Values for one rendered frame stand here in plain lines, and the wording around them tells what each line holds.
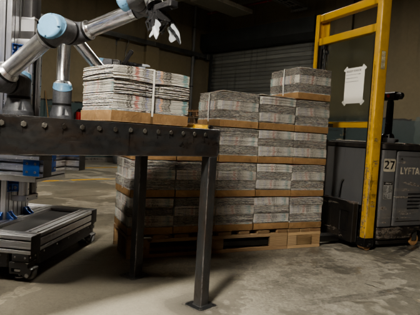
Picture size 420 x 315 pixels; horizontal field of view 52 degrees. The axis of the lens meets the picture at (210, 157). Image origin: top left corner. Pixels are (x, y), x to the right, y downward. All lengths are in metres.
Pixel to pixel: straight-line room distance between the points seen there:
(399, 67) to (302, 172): 6.42
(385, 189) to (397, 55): 6.16
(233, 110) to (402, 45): 6.88
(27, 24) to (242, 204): 1.71
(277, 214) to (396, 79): 6.59
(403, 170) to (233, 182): 1.38
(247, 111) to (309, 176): 0.69
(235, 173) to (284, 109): 0.57
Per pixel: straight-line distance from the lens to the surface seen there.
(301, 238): 3.24
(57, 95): 2.87
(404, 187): 3.62
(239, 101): 2.86
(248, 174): 2.90
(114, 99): 1.75
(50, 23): 2.14
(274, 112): 2.99
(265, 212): 3.02
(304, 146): 3.14
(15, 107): 2.41
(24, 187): 2.69
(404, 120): 9.18
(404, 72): 9.30
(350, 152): 3.66
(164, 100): 1.87
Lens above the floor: 0.78
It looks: 3 degrees down
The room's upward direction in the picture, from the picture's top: 3 degrees clockwise
